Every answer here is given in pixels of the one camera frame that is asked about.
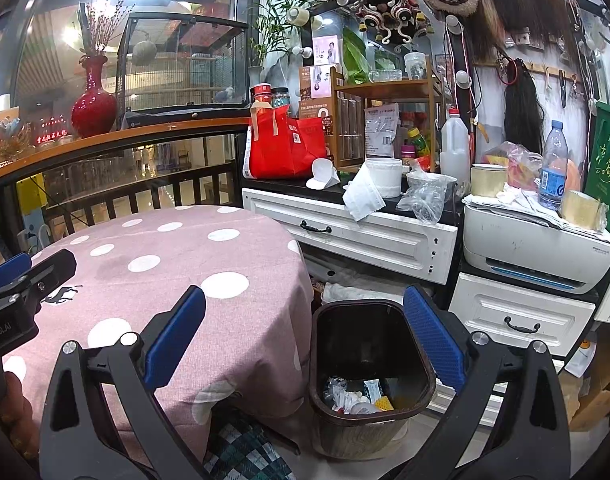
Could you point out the clear plastic bag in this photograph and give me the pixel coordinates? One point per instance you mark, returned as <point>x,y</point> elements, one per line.
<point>427,200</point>

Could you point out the stack of papers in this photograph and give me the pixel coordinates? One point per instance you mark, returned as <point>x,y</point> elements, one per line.
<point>525,205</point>

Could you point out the person's left hand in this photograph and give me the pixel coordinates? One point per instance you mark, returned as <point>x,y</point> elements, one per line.
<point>20,410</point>

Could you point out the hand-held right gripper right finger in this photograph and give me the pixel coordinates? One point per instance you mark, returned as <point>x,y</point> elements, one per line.
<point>435,340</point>

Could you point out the beige tape roll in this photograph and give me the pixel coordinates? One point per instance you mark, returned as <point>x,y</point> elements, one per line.
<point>487,182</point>
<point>582,210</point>

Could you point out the green gift bag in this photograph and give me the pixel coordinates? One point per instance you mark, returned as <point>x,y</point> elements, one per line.
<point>607,170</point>

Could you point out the small white drawer unit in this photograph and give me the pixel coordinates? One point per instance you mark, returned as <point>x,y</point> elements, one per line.
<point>495,305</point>

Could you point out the yellow sign board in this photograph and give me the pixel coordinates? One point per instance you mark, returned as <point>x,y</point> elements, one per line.
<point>32,192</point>

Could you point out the glass display case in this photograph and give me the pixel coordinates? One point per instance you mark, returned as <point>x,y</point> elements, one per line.
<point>185,116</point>

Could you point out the clear water bottle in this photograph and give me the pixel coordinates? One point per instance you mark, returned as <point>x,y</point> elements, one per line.
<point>552,170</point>

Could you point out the red paper cup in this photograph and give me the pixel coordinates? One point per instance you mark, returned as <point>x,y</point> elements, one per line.
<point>261,95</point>

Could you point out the black hair bundle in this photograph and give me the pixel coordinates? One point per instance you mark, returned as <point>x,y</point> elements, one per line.
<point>522,105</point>

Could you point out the green bamboo plant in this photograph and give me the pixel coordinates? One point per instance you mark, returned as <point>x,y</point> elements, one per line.
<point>275,15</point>

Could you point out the white paper towel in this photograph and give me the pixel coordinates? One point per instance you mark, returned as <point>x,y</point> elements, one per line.
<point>362,195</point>

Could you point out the dried flower branches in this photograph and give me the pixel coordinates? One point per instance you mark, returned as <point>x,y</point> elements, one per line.
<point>102,25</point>

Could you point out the clear plastic cup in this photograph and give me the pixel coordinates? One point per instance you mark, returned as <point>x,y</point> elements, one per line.
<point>415,66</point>

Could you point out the pink product box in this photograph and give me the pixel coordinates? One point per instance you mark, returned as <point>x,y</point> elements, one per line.
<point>327,51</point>
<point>322,82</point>

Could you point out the pink plastic bag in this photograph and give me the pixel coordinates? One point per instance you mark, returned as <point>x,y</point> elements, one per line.
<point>520,162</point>

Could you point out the white tub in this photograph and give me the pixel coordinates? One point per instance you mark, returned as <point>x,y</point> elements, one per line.
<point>385,177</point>

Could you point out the red vase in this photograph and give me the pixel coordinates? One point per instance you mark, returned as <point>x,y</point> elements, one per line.
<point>94,110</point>

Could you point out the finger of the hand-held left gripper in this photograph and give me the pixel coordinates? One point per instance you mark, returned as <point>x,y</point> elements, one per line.
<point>55,267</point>
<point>10,266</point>

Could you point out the white printer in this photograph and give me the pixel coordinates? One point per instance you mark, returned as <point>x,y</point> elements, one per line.
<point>510,245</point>

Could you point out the dark brown trash bin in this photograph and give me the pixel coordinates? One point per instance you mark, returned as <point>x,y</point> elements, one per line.
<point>365,330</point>

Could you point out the cardboard box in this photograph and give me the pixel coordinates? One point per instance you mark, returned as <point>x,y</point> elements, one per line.
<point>600,385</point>

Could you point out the gold lotus ornament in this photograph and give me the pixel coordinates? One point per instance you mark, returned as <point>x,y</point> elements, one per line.
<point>5,140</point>

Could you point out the white labelled pouch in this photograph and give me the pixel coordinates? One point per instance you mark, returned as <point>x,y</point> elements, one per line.
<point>381,132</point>

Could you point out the red tote bag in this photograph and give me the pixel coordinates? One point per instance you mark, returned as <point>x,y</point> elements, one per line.
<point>285,150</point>

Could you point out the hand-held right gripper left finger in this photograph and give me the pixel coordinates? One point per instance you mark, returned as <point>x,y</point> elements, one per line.
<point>175,340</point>

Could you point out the plaid cloth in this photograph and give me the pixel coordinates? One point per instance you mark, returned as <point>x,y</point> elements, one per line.
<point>245,450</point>

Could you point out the wooden ledge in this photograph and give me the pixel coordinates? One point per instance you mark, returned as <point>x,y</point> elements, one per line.
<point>135,135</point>

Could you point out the glass jar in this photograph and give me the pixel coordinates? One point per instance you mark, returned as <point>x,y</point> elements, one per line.
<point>280,99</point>

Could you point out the pink polka dot round table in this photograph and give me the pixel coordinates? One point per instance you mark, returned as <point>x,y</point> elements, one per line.
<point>245,320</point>

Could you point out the clear glass bowl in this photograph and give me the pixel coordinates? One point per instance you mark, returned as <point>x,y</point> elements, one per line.
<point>385,76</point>

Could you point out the long white drawer cabinet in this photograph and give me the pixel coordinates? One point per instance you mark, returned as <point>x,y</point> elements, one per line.
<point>345,240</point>

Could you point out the yellow green bottle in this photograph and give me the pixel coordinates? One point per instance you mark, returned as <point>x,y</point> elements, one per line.
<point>419,142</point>

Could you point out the brown hair wig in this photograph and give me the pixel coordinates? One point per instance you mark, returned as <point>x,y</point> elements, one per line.
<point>515,0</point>

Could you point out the ornate headpiece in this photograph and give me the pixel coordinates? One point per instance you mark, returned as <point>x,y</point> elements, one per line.
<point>385,7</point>

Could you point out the white plastic jug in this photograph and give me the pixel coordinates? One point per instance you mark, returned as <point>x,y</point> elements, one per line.
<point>455,150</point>

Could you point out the black railing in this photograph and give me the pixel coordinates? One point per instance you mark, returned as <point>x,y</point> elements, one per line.
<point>195,174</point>

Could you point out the wooden shelf rack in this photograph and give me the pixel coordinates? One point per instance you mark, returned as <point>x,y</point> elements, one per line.
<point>385,90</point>

